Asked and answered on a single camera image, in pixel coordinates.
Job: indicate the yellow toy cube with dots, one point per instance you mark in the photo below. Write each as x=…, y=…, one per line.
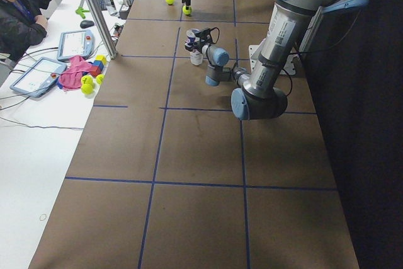
x=102, y=58

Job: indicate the white tennis ball can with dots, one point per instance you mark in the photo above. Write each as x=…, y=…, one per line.
x=196, y=58

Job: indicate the blue toy cube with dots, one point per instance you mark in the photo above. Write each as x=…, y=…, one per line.
x=98, y=64

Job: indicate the spare tennis ball on desk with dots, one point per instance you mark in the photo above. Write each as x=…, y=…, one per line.
x=100, y=78

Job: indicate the black computer mouse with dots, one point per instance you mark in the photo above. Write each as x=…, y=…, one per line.
x=86, y=24

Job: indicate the green plastic toy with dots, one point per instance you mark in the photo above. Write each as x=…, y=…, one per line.
x=82, y=12

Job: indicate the near teach pendant tablet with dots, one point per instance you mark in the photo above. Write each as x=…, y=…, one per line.
x=39, y=78

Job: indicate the rubber band on desk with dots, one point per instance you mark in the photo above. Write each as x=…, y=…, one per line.
x=42, y=217

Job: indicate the far teach pendant tablet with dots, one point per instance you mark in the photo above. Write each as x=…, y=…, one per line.
x=74, y=43

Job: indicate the seated person in dark jacket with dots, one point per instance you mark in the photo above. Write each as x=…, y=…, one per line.
x=22, y=25

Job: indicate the teach pendant tablet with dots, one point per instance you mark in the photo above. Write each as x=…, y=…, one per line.
x=39, y=78
x=74, y=43

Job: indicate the red toy cube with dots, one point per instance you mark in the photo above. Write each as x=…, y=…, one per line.
x=95, y=70

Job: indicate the aluminium frame post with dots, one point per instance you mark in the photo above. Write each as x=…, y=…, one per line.
x=102, y=28

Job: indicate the pink cloth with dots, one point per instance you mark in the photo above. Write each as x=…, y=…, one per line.
x=70, y=79

